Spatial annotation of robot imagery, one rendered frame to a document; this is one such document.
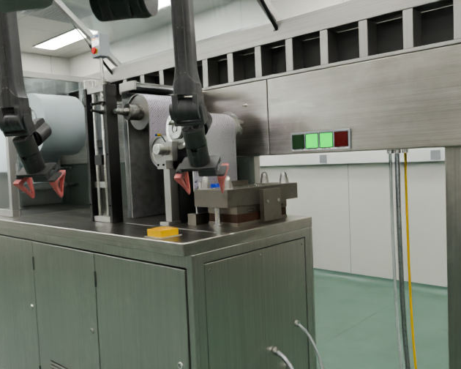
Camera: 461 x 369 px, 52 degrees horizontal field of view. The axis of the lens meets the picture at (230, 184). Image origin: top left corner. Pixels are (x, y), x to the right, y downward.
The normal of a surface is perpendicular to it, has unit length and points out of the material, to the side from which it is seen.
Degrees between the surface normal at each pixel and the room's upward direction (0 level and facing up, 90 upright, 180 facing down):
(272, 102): 90
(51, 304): 90
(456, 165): 90
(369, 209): 90
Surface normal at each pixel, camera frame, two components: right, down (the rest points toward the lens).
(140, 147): 0.73, 0.00
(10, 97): -0.22, 0.13
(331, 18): -0.68, 0.07
